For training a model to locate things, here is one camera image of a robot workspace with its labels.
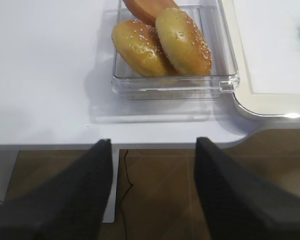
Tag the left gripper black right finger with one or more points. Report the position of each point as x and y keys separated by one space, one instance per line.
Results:
x=239 y=205

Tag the clear plastic bun container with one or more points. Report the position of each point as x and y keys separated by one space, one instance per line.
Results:
x=210 y=17

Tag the sesame bun top, right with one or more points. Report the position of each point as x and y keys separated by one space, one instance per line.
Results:
x=183 y=43

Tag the plain brown bun bottom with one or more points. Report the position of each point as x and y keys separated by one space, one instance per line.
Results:
x=148 y=10

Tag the sesame bun , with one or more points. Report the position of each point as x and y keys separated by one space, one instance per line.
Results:
x=183 y=43
x=139 y=46

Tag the silver metal tray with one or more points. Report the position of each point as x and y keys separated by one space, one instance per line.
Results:
x=265 y=107

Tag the sesame bun top, left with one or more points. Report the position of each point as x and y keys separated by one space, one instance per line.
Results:
x=139 y=46

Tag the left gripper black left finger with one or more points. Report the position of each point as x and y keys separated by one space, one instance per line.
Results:
x=69 y=206

